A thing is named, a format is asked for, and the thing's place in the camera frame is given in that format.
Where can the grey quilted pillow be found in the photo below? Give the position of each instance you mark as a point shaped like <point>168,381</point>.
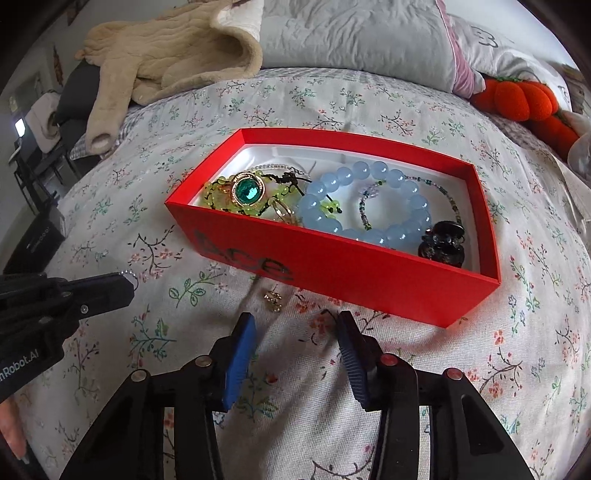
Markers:
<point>360,37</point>

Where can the silver earring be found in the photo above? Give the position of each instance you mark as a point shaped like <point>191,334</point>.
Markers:
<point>129,277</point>

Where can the pink and white pillow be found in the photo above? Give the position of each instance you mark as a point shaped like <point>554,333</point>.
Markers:
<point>498,41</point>

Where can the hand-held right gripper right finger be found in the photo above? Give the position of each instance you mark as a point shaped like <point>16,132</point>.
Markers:
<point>353,364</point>

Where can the small lamp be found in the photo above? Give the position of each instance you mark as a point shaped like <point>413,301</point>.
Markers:
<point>20,128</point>

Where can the red cardboard box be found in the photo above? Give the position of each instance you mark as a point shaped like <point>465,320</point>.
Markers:
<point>369,281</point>

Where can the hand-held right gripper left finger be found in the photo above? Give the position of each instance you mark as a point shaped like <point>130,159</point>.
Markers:
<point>240,364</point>

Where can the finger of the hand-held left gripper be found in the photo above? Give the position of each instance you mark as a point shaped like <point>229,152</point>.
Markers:
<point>101,282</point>
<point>87,308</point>

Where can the gold stud earring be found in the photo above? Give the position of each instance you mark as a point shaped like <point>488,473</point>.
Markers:
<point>273,301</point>

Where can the white cloth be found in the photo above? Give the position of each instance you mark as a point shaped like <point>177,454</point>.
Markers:
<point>44,120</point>

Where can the black hair claw clip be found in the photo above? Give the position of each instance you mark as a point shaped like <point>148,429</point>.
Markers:
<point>441,247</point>

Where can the beige knit sweater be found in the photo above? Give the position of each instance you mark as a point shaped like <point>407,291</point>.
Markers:
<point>161,55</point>

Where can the person's left hand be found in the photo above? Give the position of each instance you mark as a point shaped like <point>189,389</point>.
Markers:
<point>9,429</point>

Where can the floral bedsheet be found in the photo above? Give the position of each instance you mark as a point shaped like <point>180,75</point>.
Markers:
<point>461,350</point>

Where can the orange plush toy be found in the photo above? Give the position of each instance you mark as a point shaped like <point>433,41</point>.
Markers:
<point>517,99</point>

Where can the black metal stand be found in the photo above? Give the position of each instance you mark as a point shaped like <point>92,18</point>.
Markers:
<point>32,184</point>

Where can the black chair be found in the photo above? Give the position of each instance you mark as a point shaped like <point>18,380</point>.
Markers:
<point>76,87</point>

